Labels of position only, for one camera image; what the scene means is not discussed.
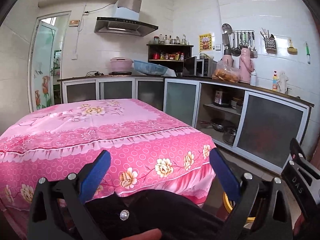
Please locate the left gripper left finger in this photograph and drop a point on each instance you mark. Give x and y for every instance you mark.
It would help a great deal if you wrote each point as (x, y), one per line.
(45, 217)

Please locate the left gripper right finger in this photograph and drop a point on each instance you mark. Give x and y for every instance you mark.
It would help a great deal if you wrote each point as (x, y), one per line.
(261, 209)

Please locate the kitchen counter cabinet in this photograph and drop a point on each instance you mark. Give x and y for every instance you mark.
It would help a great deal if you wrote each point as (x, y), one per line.
(254, 123)

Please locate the person's left hand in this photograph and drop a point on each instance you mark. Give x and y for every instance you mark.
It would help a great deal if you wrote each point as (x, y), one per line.
(154, 234)

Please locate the yellow dish soap bottle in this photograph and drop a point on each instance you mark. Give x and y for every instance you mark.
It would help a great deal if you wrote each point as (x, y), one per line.
(275, 81)

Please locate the pink floral tablecloth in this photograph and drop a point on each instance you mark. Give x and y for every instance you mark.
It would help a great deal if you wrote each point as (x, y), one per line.
(149, 150)

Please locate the bag of orange food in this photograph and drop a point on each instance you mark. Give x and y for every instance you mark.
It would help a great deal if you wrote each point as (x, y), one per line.
(226, 73)

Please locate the microwave oven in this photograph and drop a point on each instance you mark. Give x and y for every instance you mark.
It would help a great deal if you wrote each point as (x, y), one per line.
(199, 67)

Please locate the hanging utensil rack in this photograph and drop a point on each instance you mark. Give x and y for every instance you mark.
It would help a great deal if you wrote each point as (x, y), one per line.
(235, 40)

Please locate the blue plastic basin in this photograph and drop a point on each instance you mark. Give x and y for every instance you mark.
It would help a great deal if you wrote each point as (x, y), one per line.
(149, 68)

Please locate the floral glass door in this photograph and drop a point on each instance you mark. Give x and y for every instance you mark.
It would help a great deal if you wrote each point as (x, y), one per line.
(45, 61)

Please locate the dark spice shelf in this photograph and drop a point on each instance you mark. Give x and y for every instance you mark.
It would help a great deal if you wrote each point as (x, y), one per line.
(170, 55)

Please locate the range hood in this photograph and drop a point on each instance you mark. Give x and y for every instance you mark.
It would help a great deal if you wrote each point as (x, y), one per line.
(125, 20)

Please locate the chopstick holder on wall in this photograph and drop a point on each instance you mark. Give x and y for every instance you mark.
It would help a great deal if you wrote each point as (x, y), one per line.
(269, 41)

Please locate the yellow poster on wall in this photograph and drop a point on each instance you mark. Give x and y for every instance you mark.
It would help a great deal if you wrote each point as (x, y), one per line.
(205, 42)

